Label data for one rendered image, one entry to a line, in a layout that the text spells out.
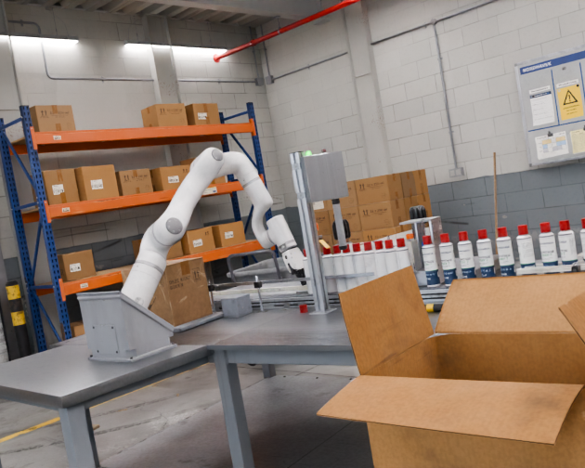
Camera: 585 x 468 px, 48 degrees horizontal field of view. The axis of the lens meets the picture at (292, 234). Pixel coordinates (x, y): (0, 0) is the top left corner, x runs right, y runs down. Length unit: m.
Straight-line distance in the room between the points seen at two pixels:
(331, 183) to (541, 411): 1.96
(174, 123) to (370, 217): 2.31
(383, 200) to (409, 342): 5.13
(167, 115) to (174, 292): 4.35
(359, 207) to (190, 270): 3.62
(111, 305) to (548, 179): 5.34
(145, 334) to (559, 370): 1.66
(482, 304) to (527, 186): 5.92
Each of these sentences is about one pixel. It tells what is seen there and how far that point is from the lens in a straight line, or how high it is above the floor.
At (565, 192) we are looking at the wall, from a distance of 7.04.
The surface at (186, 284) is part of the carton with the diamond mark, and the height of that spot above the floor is 1.02.
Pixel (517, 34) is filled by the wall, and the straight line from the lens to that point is 7.23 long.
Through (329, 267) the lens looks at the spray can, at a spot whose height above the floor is 0.99.
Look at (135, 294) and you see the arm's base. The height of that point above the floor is 1.05.
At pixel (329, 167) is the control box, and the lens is 2.70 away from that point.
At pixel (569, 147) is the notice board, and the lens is 6.87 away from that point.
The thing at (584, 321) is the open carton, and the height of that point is 1.12.
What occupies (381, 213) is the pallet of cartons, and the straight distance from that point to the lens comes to 6.31.
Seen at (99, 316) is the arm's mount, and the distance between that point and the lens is 2.59.
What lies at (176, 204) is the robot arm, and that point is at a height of 1.37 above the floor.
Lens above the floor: 1.31
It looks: 3 degrees down
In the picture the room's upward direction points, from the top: 10 degrees counter-clockwise
